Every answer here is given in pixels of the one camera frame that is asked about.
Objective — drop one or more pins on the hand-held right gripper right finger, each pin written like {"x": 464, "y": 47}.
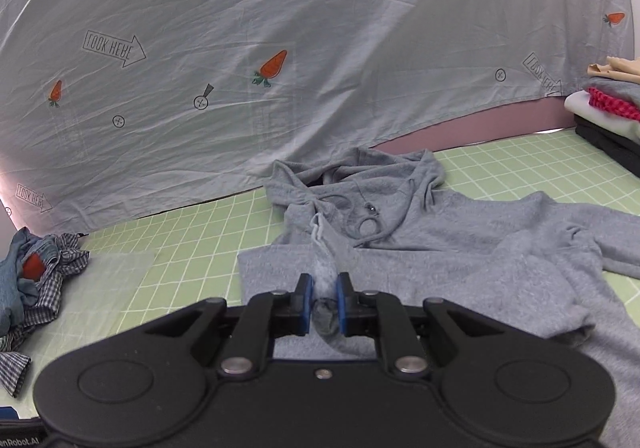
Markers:
{"x": 343, "y": 310}

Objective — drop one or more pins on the folded red checked garment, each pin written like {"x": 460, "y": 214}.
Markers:
{"x": 612, "y": 107}

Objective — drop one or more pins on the green grid mat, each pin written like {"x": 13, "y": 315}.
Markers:
{"x": 190, "y": 243}

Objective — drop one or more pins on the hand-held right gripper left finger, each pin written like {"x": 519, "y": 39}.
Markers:
{"x": 302, "y": 313}

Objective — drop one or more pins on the blue denim garment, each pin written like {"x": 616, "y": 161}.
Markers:
{"x": 12, "y": 278}

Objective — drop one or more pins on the folded white garment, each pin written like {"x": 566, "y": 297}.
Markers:
{"x": 585, "y": 108}

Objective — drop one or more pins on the carrot print grey sheet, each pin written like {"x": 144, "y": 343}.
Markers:
{"x": 300, "y": 3}

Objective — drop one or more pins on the grey hoodie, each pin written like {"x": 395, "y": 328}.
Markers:
{"x": 450, "y": 248}

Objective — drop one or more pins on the folded beige garment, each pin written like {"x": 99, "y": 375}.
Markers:
{"x": 622, "y": 68}

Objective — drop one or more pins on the folded black garment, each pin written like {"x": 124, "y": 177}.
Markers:
{"x": 607, "y": 143}

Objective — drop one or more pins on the folded grey garment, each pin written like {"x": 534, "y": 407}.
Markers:
{"x": 615, "y": 87}

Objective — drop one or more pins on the blue plaid shirt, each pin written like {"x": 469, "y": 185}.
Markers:
{"x": 55, "y": 278}

